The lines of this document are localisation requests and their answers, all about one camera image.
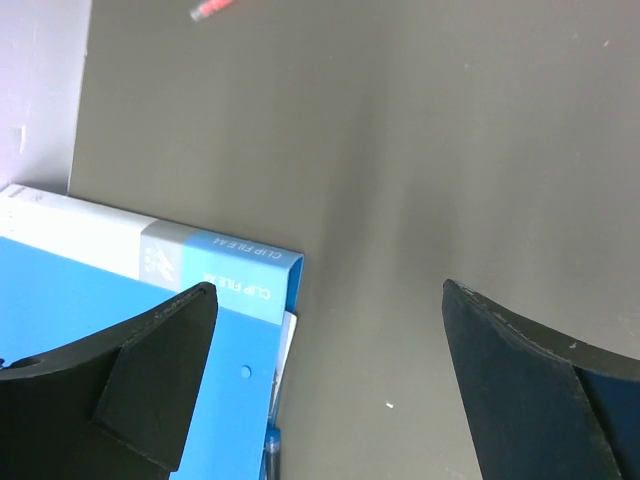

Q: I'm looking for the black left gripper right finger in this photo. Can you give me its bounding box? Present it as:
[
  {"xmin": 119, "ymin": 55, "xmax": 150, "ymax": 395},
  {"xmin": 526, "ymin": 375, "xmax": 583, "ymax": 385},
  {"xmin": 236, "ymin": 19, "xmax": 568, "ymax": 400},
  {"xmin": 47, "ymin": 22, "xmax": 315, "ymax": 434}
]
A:
[{"xmin": 442, "ymin": 280, "xmax": 639, "ymax": 479}]

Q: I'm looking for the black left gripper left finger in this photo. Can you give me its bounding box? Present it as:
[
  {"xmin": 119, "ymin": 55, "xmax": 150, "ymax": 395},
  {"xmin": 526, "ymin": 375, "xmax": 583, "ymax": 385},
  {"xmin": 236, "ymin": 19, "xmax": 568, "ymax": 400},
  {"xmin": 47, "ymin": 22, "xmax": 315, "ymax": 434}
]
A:
[{"xmin": 1, "ymin": 282, "xmax": 218, "ymax": 479}]

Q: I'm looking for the blue clip file folder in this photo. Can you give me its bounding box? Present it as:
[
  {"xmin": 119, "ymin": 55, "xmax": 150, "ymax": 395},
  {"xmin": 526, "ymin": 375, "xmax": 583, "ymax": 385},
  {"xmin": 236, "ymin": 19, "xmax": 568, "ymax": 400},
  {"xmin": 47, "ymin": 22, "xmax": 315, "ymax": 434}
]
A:
[{"xmin": 1, "ymin": 184, "xmax": 304, "ymax": 479}]

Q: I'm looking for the blue pen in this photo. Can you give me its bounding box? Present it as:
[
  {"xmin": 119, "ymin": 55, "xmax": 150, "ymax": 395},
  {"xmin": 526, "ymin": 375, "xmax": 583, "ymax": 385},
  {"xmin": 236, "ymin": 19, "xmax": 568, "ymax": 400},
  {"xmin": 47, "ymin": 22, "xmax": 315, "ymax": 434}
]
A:
[{"xmin": 264, "ymin": 428, "xmax": 281, "ymax": 480}]

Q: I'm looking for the red white pen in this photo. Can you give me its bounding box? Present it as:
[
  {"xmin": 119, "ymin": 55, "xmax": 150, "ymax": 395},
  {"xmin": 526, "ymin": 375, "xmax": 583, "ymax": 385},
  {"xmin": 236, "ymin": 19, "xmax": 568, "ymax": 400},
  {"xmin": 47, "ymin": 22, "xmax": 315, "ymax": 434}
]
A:
[{"xmin": 190, "ymin": 0, "xmax": 233, "ymax": 22}]

